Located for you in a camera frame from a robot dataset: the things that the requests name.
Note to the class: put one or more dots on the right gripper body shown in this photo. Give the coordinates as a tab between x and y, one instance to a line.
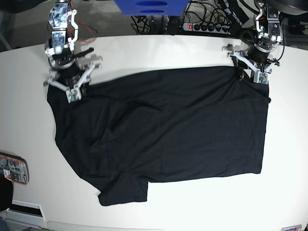
69	74

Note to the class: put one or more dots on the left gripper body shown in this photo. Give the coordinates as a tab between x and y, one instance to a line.
251	59

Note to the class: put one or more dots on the black T-shirt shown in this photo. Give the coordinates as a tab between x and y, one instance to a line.
162	126

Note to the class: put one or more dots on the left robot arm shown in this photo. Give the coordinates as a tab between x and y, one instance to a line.
266	38

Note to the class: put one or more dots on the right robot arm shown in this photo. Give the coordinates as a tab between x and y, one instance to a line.
64	32

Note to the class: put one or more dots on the white power strip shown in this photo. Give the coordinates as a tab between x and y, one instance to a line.
206	28

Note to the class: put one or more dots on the black power adapter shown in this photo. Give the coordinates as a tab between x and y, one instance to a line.
173	25

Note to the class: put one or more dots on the blue plastic crate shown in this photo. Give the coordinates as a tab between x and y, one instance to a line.
152	7

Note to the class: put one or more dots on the orange clear parts box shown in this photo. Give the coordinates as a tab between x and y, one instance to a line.
14	168

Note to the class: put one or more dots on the black chair back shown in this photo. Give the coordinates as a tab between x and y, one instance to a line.
6	193

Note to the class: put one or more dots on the small card at edge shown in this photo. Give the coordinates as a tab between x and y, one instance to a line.
292	228

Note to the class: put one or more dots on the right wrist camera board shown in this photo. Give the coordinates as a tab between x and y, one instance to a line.
73	95

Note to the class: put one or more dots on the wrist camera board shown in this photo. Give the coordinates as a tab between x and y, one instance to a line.
73	95
263	78

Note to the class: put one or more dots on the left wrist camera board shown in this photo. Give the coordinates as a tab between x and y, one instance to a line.
263	78

